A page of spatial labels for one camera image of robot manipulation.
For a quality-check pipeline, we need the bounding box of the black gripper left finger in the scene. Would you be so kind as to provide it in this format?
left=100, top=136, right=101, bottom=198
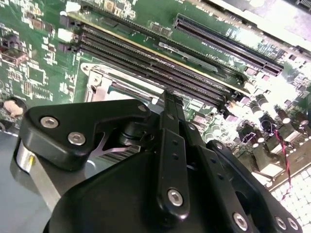
left=14, top=90, right=192, bottom=221

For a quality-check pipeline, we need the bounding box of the silver CPU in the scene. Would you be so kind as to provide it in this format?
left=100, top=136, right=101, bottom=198
left=106, top=82, right=162, bottom=102

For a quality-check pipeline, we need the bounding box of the metal socket cover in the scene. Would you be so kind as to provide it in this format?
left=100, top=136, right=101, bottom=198
left=80, top=62, right=166, bottom=104

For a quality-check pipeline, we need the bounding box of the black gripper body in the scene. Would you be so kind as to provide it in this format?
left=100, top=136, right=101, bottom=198
left=43, top=150, right=230, bottom=233

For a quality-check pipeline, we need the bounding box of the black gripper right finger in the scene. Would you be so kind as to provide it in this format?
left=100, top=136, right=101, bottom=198
left=173, top=95, right=304, bottom=233

